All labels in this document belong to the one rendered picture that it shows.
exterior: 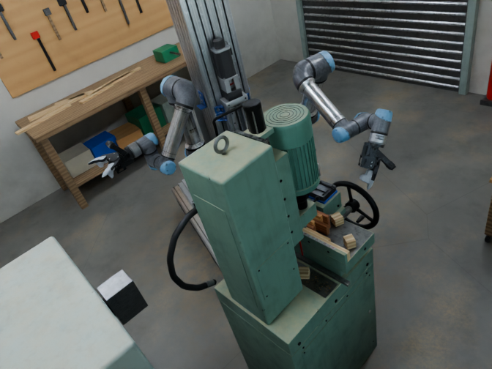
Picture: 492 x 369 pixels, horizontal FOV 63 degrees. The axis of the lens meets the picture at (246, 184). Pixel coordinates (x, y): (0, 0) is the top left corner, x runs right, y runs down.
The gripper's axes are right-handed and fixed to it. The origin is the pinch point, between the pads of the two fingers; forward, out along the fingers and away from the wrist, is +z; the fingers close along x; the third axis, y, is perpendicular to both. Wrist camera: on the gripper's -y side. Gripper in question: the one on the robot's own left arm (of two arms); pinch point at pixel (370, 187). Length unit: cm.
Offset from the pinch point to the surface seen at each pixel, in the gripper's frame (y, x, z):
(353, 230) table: 5.5, 15.4, 18.2
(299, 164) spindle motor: 35, 44, -7
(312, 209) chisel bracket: 24.9, 22.3, 12.2
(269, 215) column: 41, 56, 11
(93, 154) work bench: 230, -194, 45
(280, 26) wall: 89, -386, -154
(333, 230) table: 13.4, 14.2, 20.8
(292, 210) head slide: 34, 40, 11
